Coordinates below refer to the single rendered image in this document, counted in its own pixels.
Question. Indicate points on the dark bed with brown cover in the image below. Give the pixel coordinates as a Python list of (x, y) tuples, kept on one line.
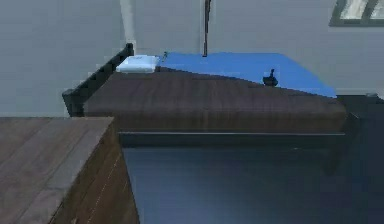
[(213, 103)]

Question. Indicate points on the blue bed sheet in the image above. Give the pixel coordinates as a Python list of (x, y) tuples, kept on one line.
[(240, 66)]

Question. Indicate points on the white pillow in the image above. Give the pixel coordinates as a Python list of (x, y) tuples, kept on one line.
[(138, 63)]

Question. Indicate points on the small black joystick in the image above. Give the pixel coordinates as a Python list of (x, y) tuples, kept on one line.
[(270, 80)]

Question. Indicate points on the thin black pole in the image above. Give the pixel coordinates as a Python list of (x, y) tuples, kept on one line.
[(207, 26)]

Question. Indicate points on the grey framed window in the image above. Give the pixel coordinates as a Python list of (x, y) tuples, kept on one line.
[(358, 12)]

